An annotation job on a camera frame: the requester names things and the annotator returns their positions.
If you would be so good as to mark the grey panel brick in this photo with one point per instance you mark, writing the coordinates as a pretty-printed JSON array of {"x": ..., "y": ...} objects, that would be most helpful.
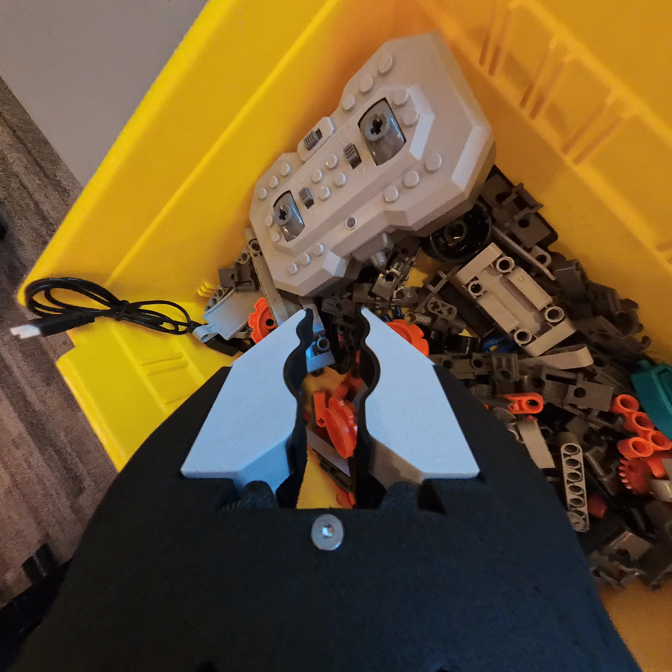
[{"x": 512, "y": 299}]

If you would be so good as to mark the yellow plastic bin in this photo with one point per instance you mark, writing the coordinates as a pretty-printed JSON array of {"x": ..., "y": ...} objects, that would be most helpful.
[{"x": 183, "y": 183}]

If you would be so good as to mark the grey desk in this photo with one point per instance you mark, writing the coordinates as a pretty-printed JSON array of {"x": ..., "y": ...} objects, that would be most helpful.
[{"x": 78, "y": 63}]

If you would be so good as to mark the pile of building bricks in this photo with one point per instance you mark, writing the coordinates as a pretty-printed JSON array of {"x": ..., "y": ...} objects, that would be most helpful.
[{"x": 498, "y": 367}]

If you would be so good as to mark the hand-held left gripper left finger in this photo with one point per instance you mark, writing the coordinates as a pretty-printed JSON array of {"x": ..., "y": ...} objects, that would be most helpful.
[{"x": 246, "y": 420}]

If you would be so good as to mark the black rubber tyre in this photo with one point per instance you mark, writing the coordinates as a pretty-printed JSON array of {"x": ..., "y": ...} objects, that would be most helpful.
[{"x": 456, "y": 236}]

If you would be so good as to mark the teal brick separator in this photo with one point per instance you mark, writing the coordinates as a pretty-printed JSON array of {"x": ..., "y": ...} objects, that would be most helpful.
[{"x": 653, "y": 393}]

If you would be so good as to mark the grey remote controller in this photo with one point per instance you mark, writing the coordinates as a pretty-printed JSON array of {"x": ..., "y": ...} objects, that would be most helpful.
[{"x": 367, "y": 210}]

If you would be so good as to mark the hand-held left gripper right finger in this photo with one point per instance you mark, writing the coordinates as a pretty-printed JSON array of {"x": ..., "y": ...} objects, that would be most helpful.
[{"x": 414, "y": 420}]

